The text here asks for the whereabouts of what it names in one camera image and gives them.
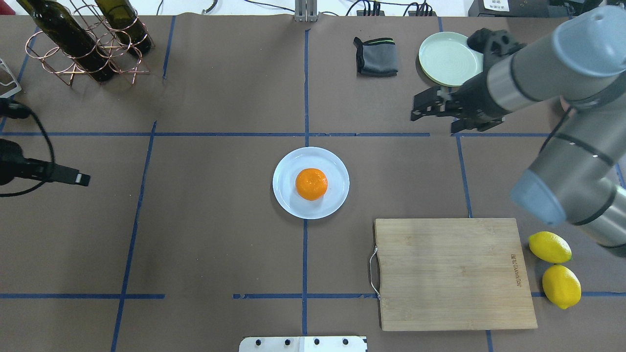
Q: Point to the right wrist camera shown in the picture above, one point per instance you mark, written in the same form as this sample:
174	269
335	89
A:
494	43

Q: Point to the yellow lemon near board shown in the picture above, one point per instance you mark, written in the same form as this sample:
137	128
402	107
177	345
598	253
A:
550	247

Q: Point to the aluminium frame post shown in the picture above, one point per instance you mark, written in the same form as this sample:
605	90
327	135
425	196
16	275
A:
306	11

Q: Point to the yellow lemon outer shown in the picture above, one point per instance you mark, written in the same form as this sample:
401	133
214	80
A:
561	286

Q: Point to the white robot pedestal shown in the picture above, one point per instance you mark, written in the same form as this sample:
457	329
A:
304	344

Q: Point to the dark green wine bottle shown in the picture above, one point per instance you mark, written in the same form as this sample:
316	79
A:
59	25

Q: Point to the orange fruit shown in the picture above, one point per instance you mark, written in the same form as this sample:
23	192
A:
311	184

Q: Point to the copper wire bottle rack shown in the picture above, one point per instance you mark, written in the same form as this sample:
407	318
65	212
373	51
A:
97	38

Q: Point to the black desktop box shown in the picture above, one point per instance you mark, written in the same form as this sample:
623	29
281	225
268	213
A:
531	8

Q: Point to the bamboo cutting board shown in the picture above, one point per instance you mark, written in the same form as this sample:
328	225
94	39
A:
452	274

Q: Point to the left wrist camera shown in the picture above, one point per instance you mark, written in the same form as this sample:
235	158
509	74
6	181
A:
14	110

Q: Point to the light blue plate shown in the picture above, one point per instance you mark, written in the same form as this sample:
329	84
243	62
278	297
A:
284	182

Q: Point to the grey folded cloth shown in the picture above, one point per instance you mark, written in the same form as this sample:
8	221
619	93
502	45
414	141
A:
376	57

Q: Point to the light green plate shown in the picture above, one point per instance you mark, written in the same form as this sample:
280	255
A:
447	59

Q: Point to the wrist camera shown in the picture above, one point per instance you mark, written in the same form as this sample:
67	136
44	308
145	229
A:
494	43
14	110

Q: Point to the white wire cup rack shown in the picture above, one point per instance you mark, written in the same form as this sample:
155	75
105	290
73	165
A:
9	85

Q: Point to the dark brown wine bottle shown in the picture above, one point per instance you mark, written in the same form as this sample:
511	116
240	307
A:
129	29

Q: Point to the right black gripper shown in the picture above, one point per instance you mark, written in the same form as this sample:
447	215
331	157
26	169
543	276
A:
472	93

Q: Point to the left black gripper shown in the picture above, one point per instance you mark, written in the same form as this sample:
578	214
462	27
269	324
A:
18	166

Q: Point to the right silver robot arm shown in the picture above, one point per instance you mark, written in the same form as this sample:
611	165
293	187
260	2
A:
582	62

